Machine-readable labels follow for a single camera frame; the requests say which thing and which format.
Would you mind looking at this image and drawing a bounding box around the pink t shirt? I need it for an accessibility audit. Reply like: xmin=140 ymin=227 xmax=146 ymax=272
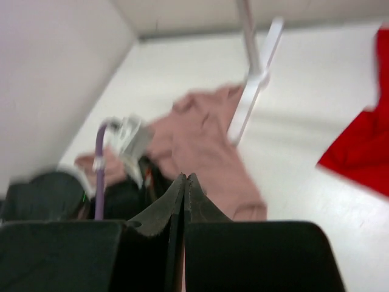
xmin=74 ymin=84 xmax=268 ymax=221

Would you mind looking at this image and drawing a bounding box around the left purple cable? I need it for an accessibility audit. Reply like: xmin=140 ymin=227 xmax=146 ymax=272
xmin=92 ymin=120 xmax=115 ymax=220

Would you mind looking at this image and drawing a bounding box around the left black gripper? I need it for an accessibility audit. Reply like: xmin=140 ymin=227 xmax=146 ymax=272
xmin=103 ymin=156 xmax=173 ymax=220

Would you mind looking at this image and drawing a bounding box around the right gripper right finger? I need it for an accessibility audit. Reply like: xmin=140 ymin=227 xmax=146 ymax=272
xmin=184 ymin=174 xmax=345 ymax=291

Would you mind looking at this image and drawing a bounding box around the white clothes rack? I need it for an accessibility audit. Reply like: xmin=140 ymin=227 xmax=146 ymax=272
xmin=227 ymin=1 xmax=284 ymax=145

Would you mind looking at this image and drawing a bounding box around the red t shirt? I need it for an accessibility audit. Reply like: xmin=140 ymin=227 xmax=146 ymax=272
xmin=318 ymin=25 xmax=388 ymax=196

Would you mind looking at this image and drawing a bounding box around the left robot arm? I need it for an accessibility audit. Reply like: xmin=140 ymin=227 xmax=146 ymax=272
xmin=1 ymin=156 xmax=172 ymax=222

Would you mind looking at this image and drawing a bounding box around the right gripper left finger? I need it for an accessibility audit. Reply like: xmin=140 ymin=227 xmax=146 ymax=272
xmin=1 ymin=174 xmax=186 ymax=291

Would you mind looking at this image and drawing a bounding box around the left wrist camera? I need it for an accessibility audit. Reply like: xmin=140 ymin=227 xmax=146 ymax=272
xmin=108 ymin=115 xmax=153 ymax=189

